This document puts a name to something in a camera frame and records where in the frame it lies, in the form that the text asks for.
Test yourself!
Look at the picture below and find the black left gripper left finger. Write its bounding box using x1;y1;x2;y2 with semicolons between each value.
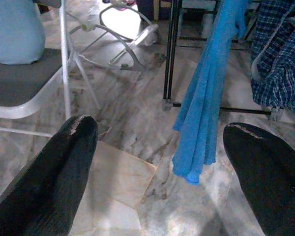
0;115;98;236

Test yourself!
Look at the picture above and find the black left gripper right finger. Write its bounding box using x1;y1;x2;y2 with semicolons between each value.
222;122;295;236

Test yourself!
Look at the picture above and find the bright blue hanging garment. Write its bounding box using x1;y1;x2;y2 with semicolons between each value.
172;0;251;185

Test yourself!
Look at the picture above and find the grey seat white folding chair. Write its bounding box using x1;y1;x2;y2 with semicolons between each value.
0;0;101;138

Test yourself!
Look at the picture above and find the blue plaid shirt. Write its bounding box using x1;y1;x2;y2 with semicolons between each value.
250;0;295;118

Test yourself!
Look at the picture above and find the light blue oval cushion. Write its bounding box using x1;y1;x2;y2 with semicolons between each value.
0;0;46;65

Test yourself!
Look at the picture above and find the black metal drying rack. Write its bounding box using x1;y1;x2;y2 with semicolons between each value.
162;0;295;121

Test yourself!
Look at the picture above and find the white tubular bouncer frame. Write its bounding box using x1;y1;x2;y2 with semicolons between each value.
68;4;160;72

